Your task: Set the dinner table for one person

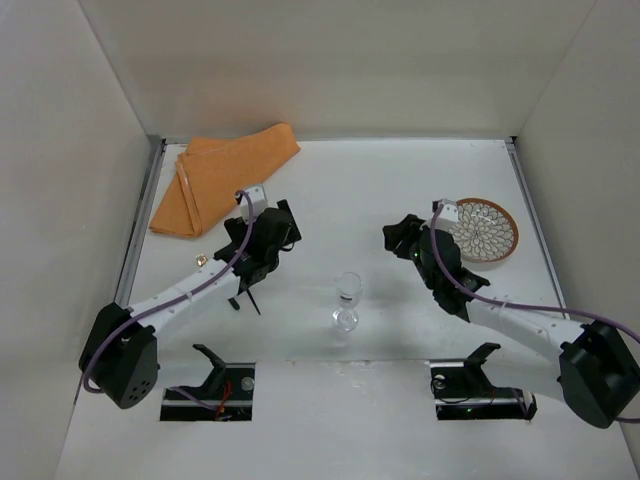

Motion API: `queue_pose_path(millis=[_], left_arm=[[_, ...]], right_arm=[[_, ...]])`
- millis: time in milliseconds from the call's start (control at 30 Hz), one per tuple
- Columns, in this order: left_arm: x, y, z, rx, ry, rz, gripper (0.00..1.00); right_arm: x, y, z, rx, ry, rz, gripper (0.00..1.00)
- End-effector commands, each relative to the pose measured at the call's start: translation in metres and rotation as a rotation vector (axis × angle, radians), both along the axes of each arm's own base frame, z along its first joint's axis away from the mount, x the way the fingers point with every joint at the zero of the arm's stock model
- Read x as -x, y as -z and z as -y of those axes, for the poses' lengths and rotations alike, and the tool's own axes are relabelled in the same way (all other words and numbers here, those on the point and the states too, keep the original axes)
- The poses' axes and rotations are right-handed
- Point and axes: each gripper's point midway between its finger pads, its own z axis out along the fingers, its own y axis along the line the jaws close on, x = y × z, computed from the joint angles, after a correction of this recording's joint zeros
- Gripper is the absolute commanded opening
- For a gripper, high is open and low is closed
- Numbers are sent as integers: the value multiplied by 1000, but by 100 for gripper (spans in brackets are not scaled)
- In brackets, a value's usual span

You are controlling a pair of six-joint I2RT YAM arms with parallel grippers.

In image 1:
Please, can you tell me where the clear wine glass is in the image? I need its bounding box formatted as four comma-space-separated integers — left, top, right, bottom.
333, 272, 363, 333

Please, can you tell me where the orange cloth napkin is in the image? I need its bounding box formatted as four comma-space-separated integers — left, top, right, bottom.
149, 123, 300, 238

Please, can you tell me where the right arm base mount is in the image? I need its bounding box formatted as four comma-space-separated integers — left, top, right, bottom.
428, 343, 537, 421

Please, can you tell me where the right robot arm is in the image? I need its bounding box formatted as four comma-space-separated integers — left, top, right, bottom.
382, 214, 639, 428

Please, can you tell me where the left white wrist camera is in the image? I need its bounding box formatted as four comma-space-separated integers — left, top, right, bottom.
235, 184, 268, 219

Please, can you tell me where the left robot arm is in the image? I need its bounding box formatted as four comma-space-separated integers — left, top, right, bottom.
78, 199, 302, 410

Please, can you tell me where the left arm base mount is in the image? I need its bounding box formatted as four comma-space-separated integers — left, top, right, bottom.
159, 344, 256, 422

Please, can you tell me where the aluminium frame rail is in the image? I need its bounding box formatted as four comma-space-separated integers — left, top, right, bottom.
113, 135, 166, 310

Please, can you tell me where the green handled gold knife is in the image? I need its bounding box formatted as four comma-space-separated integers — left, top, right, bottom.
195, 254, 208, 266

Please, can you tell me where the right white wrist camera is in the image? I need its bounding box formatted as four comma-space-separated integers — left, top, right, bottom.
430, 199, 459, 231

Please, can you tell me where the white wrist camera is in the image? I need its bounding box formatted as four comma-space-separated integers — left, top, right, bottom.
430, 199, 459, 231
235, 184, 268, 219

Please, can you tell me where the floral patterned plate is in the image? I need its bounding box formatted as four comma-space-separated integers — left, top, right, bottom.
449, 198, 519, 263

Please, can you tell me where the black spoon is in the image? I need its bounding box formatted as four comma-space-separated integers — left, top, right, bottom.
228, 289, 261, 315

